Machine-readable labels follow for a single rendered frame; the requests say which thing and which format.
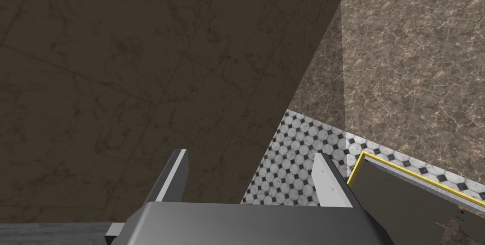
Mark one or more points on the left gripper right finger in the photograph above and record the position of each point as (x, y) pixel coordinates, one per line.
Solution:
(330, 184)

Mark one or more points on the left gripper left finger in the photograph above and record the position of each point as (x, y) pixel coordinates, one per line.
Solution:
(173, 179)

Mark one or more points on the yellow framed dark cabinet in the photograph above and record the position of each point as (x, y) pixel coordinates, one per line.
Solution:
(401, 207)

